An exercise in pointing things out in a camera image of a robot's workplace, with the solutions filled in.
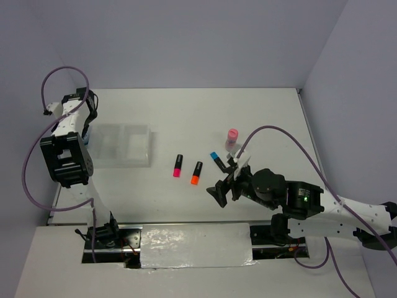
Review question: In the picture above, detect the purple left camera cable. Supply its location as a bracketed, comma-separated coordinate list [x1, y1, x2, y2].
[21, 66, 97, 263]

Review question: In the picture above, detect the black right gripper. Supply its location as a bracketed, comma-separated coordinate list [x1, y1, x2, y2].
[205, 162, 277, 210]

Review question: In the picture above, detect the silver tape sheet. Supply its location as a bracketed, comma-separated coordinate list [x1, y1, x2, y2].
[140, 223, 255, 269]

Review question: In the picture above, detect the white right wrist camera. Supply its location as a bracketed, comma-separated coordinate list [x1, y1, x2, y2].
[226, 149, 251, 180]

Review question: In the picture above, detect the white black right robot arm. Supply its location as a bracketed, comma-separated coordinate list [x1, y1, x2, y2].
[207, 166, 396, 250]

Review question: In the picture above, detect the blue slime jar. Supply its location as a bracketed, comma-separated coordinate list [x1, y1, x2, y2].
[83, 126, 92, 146]

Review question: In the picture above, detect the purple camera cable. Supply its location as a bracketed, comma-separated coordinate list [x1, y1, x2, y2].
[21, 66, 97, 263]
[238, 125, 397, 298]

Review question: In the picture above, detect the pink highlighter marker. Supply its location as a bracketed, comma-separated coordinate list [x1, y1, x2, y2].
[173, 154, 183, 178]

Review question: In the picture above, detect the clear plastic compartment tray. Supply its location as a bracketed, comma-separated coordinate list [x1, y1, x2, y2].
[87, 124, 151, 169]

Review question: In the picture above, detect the pink glue stick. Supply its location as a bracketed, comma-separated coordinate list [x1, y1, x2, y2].
[225, 129, 238, 151]

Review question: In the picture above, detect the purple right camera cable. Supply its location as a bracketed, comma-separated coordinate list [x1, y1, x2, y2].
[238, 125, 397, 298]

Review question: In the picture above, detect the blue highlighter marker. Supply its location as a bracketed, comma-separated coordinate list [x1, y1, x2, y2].
[210, 151, 228, 173]

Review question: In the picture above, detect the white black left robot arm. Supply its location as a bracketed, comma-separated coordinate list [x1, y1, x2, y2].
[40, 88, 122, 248]

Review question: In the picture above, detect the black metal base rail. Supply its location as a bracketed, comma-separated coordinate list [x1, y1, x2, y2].
[75, 223, 309, 269]

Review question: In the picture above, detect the orange highlighter marker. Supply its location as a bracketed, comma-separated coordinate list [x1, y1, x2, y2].
[190, 161, 203, 185]

